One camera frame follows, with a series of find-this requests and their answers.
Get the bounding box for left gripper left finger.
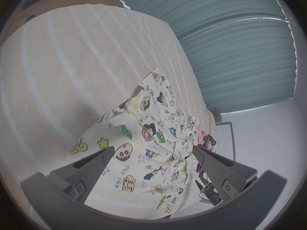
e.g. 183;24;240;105
49;146;116;203

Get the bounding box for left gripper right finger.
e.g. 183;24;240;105
192;146;258;207

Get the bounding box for white printed pyjama top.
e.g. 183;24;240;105
63;68;209;215

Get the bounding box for pile of clothes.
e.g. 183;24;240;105
196;125;218;175

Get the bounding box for bed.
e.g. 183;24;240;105
0;4;236;221

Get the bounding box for cream pillow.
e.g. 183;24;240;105
206;109;218;153

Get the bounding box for grey bedside table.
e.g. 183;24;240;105
207;103;221;122

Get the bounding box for blue-green curtain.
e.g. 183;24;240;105
115;0;288;42
179;18;299;110

